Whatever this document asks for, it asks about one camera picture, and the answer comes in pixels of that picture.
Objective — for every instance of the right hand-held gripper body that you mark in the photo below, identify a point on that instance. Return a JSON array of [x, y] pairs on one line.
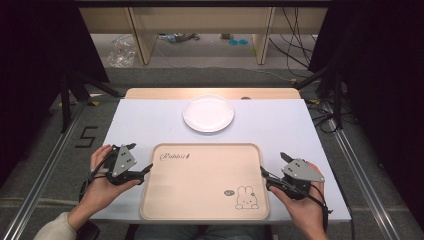
[[298, 171]]

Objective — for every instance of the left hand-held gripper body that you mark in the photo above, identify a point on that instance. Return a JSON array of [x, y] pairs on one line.
[[122, 161]]

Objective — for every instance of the person's left hand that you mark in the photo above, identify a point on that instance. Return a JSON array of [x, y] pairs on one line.
[[100, 191]]

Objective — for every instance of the person's right hand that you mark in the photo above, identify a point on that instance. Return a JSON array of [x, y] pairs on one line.
[[305, 210]]

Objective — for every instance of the white table cover sheet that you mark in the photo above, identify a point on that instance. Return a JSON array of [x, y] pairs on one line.
[[150, 126]]

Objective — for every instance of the beige tray with rabbit print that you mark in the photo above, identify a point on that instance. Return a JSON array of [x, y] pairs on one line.
[[200, 186]]

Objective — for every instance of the black metal stand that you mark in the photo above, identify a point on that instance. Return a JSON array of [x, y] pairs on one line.
[[338, 100], [66, 100]]

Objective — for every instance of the white round plate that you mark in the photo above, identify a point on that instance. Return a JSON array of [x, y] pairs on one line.
[[208, 113]]

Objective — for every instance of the clear plastic bag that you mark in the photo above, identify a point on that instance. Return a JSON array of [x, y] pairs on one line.
[[120, 53]]

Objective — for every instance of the bundle of clutter under desk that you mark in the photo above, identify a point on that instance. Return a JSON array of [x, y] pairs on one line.
[[178, 37]]

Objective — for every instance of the dark curtain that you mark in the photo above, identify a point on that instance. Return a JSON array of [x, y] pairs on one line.
[[383, 83], [33, 66]]

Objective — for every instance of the blue round lid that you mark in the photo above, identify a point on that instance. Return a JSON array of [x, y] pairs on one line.
[[233, 42], [243, 41]]

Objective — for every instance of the wooden desk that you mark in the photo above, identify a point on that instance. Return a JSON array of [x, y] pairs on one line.
[[200, 20]]

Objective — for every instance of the metal floor rail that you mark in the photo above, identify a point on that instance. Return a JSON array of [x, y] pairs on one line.
[[40, 180], [363, 180]]

